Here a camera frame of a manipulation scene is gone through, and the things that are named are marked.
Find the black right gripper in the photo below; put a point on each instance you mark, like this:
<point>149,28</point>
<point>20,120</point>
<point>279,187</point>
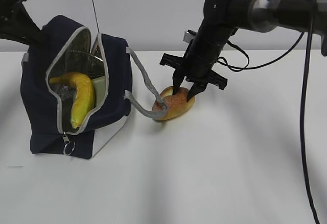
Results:
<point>196,68</point>

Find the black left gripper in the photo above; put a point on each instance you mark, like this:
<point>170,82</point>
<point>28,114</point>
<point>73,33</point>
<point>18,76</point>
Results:
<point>18,26</point>

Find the brown bread roll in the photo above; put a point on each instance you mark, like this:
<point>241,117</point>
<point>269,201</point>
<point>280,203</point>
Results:
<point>177,104</point>

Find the navy insulated lunch bag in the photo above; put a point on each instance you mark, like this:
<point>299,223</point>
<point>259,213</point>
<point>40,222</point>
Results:
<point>48,106</point>

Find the green lid glass container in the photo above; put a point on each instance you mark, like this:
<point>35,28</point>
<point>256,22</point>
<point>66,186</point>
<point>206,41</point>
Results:
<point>100,88</point>

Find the yellow banana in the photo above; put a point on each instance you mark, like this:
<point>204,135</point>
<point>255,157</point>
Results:
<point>85,95</point>

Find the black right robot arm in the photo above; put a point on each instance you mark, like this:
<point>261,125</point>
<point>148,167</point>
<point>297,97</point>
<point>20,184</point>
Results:
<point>222,18</point>

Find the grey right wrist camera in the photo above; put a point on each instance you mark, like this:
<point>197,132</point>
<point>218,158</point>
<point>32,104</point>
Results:
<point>189,35</point>

